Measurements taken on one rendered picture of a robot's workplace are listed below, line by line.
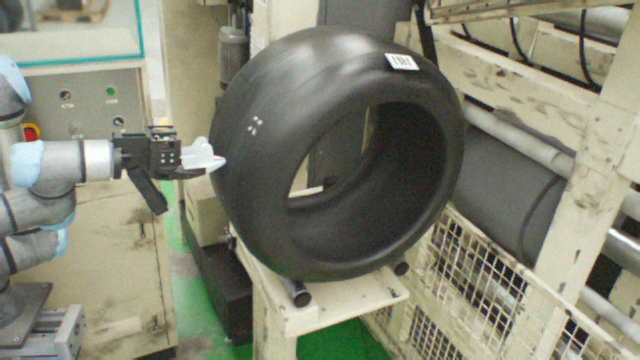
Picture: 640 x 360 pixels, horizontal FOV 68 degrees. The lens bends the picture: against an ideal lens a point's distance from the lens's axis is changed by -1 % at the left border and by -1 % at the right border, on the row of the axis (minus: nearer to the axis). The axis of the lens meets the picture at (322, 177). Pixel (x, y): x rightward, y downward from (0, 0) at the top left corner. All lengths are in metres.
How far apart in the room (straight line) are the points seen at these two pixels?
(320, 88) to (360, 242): 0.54
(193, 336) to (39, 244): 1.07
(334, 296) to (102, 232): 0.82
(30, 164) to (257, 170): 0.37
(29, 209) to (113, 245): 0.82
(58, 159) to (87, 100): 0.69
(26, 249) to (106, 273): 0.48
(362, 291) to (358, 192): 0.28
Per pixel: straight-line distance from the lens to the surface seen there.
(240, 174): 0.93
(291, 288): 1.16
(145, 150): 0.92
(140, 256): 1.82
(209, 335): 2.30
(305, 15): 1.24
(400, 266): 1.26
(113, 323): 2.00
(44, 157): 0.90
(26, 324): 1.49
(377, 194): 1.39
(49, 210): 0.98
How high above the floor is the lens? 1.71
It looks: 30 degrees down
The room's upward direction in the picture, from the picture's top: 5 degrees clockwise
